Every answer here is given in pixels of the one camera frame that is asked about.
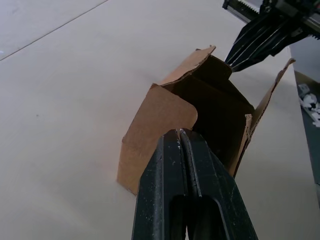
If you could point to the white scraps pile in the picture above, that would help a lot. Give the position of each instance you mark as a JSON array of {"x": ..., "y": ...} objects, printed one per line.
[{"x": 311, "y": 105}]

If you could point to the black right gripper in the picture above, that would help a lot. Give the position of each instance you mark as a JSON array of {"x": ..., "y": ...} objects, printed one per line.
[{"x": 287, "y": 7}]

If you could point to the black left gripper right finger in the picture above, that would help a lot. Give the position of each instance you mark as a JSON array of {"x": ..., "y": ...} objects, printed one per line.
[{"x": 217, "y": 195}]

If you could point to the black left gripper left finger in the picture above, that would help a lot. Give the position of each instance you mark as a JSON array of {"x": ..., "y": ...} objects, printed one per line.
[{"x": 155, "y": 195}]

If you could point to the small brown cardboard box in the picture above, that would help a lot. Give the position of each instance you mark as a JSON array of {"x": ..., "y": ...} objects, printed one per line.
[{"x": 155, "y": 125}]

